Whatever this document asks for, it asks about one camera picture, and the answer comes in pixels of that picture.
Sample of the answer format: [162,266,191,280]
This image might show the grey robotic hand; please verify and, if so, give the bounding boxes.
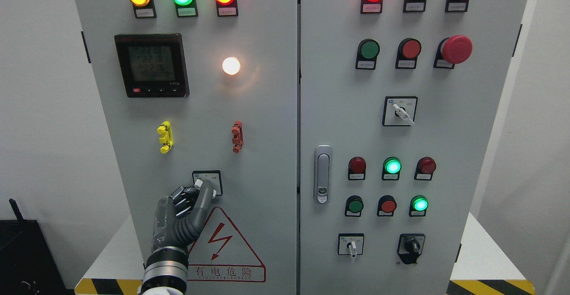
[151,180,216,252]

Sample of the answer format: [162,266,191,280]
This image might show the white rotary selector switch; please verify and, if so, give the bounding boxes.
[192,170,223,196]
[337,234,365,262]
[382,96,419,127]

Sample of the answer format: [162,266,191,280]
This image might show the yellow indicator light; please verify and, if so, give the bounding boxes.
[130,0,157,19]

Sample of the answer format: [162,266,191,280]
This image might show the red electric hazard warning sticker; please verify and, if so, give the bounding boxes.
[188,206,265,283]

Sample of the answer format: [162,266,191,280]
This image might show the yellow plastic terminal clip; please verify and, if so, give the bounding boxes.
[157,120,174,154]

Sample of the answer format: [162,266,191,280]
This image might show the red plastic terminal clip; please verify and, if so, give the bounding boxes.
[231,120,244,154]

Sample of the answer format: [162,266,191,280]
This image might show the left grey cabinet door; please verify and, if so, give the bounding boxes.
[75,0,297,295]

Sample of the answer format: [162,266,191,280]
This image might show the grey cabinet door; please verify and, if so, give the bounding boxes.
[75,0,297,295]
[299,0,527,295]

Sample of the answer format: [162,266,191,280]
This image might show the black digital power meter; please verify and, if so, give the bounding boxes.
[114,33,190,98]

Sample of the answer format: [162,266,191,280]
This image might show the black box with antenna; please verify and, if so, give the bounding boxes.
[0,198,67,295]

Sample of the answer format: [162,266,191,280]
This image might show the clear small light bulb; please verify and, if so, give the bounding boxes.
[222,56,241,75]

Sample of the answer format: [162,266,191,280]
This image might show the green push button lower row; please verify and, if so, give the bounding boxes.
[345,195,364,217]

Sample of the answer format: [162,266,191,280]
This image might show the dark red indicator light left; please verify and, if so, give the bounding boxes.
[348,156,366,180]

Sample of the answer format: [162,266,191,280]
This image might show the dark red indicator light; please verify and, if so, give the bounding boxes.
[415,157,436,181]
[348,156,366,180]

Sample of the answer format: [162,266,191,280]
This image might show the red push button lower row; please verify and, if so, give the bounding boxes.
[377,195,397,217]

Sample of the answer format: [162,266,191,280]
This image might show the green lit indicator light middle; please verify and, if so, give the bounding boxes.
[382,157,402,180]

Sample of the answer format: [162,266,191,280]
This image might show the green indicator light top left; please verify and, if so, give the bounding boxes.
[173,0,198,17]

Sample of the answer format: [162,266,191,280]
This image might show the green lit push button lower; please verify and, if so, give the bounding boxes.
[408,195,429,217]

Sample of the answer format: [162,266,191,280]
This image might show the dark red indicator light right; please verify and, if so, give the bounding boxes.
[415,157,436,181]

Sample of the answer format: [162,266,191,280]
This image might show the green push button second row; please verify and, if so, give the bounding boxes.
[355,38,380,70]

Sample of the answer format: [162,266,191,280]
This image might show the right grey cabinet door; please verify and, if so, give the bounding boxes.
[299,0,527,295]

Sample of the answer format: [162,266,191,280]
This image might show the red push button second row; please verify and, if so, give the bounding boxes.
[395,38,422,69]

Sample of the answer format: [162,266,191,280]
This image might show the red emergency stop mushroom button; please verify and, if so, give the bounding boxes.
[433,35,473,69]

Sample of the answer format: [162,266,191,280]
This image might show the silver cabinet door handle lock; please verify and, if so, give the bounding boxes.
[313,145,332,204]

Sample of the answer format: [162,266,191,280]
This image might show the white rotary selector switch bottom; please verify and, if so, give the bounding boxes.
[337,234,365,262]

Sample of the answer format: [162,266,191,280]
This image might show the black rotary knob switch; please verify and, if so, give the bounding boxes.
[397,234,425,265]

